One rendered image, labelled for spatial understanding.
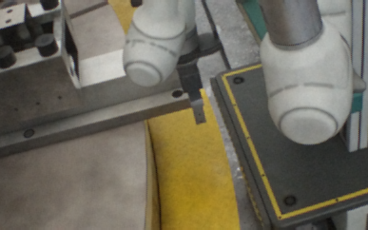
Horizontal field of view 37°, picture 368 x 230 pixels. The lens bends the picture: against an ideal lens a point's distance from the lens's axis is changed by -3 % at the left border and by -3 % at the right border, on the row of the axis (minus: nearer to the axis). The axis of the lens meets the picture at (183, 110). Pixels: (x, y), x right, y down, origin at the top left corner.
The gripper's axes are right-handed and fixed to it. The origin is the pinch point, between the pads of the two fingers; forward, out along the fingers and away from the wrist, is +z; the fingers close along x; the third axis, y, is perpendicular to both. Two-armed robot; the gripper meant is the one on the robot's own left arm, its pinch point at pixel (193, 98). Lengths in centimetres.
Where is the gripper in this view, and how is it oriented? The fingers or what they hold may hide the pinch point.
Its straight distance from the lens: 141.6
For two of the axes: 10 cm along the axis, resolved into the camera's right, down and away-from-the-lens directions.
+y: -9.6, 2.7, -0.2
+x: 2.0, 6.6, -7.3
